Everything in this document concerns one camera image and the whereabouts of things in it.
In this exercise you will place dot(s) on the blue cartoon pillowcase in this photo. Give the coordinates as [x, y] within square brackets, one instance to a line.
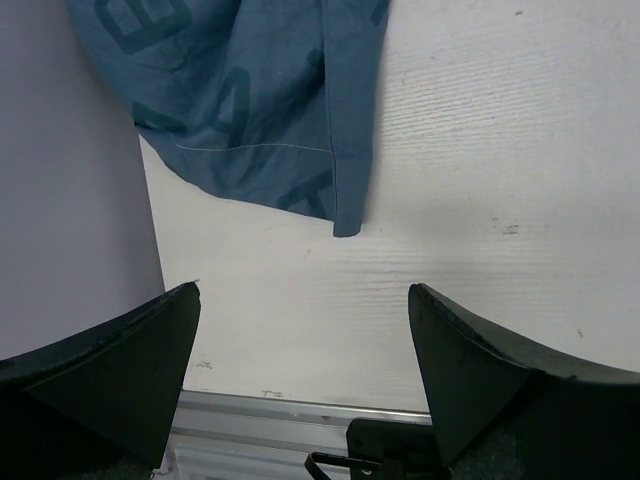
[266, 102]

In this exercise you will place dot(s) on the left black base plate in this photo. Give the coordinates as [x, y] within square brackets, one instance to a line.
[382, 449]

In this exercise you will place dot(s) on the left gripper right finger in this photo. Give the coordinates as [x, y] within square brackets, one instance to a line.
[506, 407]

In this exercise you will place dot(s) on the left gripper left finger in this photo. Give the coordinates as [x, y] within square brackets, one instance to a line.
[99, 404]

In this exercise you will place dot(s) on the aluminium front rail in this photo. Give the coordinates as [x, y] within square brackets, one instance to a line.
[218, 436]

